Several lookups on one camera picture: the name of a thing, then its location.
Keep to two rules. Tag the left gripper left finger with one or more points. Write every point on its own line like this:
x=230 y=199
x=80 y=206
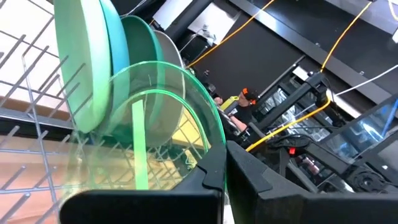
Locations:
x=140 y=208

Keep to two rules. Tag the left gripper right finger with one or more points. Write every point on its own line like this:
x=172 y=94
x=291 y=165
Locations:
x=311 y=208

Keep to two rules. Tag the light green bowl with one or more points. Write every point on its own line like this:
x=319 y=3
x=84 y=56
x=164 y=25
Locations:
x=81 y=62

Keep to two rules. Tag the large grey plate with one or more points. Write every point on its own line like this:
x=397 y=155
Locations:
x=169 y=49

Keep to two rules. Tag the dark green bowl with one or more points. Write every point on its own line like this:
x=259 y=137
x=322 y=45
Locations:
x=140 y=43

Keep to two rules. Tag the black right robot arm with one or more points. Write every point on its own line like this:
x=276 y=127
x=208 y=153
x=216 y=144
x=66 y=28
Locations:
x=295 y=96

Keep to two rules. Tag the person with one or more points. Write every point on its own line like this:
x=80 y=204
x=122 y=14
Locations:
x=244 y=112

